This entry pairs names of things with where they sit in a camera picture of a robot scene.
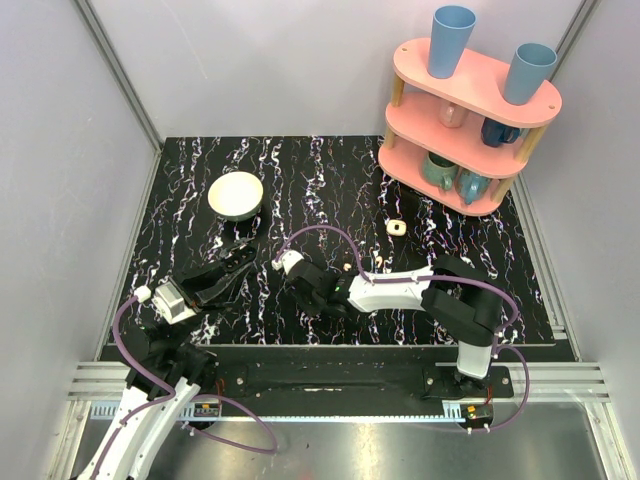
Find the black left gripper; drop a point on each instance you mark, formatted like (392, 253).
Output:
(201, 288)

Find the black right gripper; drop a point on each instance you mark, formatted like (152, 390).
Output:
(309, 309)

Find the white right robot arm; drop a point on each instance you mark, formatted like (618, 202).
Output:
(450, 292)

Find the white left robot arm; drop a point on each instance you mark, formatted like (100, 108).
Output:
(166, 371)

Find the white earbud case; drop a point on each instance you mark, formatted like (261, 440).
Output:
(396, 227)

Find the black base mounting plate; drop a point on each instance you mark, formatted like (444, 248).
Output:
(414, 369)

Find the cream and green bowl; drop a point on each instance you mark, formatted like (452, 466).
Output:
(236, 196)

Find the green ceramic mug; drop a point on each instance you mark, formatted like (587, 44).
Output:
(439, 171)

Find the light blue mug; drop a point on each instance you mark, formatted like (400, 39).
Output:
(471, 186)

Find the pink three-tier shelf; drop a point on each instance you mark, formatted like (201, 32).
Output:
(414, 129)

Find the pink mug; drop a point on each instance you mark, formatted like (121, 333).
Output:
(452, 115)

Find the dark blue mug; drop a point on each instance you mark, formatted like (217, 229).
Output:
(495, 134)

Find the left blue plastic cup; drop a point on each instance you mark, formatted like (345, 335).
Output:
(451, 29)

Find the blue plastic cup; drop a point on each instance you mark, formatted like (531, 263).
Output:
(451, 29)
(529, 68)

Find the right blue plastic cup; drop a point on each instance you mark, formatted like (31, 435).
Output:
(529, 68)

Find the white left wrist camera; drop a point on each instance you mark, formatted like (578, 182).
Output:
(168, 301)

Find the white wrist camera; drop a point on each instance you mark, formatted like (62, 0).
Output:
(287, 261)
(168, 301)

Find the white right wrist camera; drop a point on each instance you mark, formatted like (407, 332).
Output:
(287, 261)

